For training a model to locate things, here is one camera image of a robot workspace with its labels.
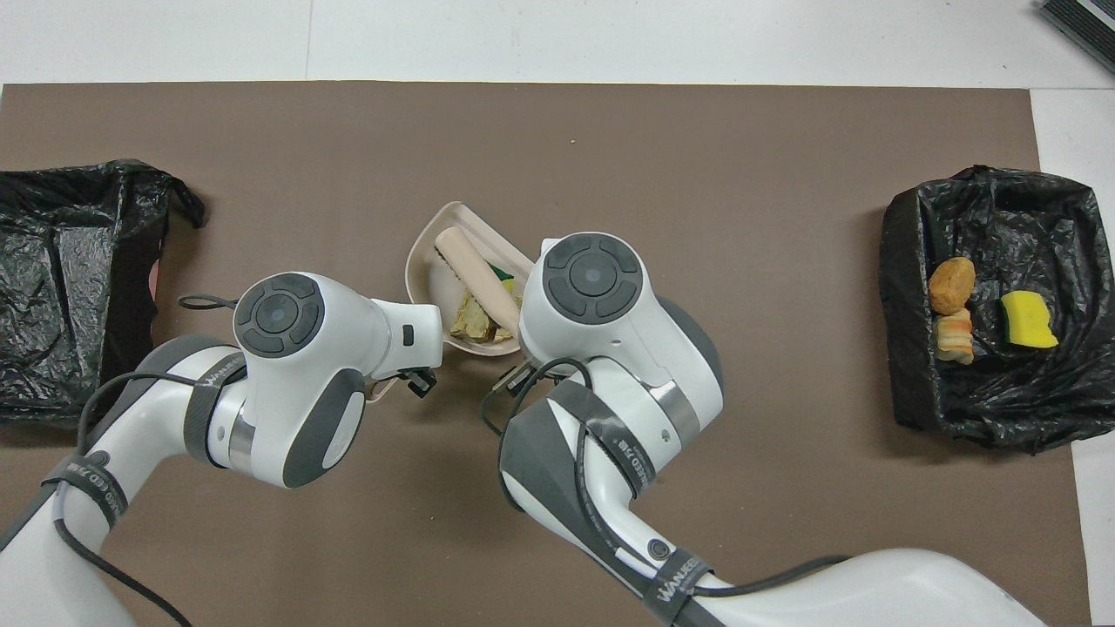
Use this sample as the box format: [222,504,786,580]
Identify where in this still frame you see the brown table mat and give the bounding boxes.
[0,81,1090,627]

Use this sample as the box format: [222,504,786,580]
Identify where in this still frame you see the beige hand brush black bristles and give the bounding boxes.
[435,227,524,334]

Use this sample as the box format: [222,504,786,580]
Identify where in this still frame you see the yellow sponge green backing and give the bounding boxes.
[999,290,1060,350]

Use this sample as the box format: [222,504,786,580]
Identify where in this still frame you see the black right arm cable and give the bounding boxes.
[481,357,850,599]

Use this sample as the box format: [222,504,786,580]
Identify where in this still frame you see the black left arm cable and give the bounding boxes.
[52,294,240,627]

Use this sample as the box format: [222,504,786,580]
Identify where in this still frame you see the brown bread roll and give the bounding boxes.
[929,256,976,316]

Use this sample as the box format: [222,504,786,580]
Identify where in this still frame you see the pale bread piece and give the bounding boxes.
[450,290,497,340]

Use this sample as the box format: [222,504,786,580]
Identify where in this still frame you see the beige plastic dustpan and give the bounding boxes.
[366,201,537,404]

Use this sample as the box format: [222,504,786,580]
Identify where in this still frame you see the black bag lined bin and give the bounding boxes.
[880,165,1100,454]
[0,158,207,428]

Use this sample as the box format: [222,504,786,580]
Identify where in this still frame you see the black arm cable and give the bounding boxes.
[52,294,240,627]
[481,357,850,599]

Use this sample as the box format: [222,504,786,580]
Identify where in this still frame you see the pale croissant chunk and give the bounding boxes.
[936,309,975,365]

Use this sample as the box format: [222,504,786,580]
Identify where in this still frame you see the dark ribbed panel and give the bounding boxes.
[1037,0,1115,75]

